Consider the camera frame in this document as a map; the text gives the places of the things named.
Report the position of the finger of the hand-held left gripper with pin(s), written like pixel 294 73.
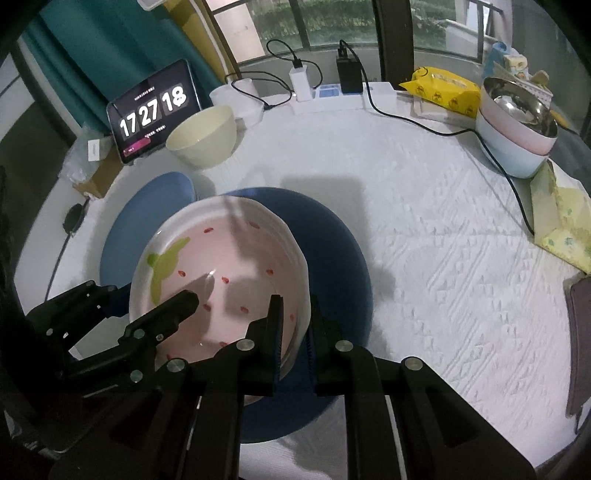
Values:
pixel 171 314
pixel 83 309

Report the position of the small blue plate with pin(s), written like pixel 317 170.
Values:
pixel 138 217

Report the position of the white power strip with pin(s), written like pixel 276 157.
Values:
pixel 378 92

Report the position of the dark flat pad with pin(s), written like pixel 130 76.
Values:
pixel 581 346

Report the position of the black balcony railing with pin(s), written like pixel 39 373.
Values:
pixel 323 48

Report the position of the black charger block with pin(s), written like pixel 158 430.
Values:
pixel 349 69

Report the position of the cardboard box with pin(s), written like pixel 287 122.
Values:
pixel 99 175

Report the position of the white desk lamp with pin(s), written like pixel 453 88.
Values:
pixel 229 50

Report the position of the cream bowl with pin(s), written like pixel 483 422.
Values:
pixel 203 138

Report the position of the white charger block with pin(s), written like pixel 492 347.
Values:
pixel 300 83

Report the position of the yellow wet wipes packet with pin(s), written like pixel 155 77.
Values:
pixel 441 92

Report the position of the yellow printed carton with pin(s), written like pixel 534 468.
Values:
pixel 515 64

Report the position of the white round container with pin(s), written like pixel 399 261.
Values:
pixel 240 99

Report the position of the yellow printed tissue pack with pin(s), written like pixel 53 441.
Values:
pixel 563 221

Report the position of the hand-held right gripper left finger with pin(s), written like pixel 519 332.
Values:
pixel 277 350

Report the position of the tablet showing clock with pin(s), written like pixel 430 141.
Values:
pixel 152 113

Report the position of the blue plastic basin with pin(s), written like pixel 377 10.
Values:
pixel 332 258

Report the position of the white strawberry print bowl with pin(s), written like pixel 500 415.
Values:
pixel 231 258

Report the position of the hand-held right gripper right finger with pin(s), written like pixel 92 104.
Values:
pixel 310 355

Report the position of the stacked steel pastel bowls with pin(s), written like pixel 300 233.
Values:
pixel 512 134

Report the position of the teal curtain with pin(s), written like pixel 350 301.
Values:
pixel 115 50

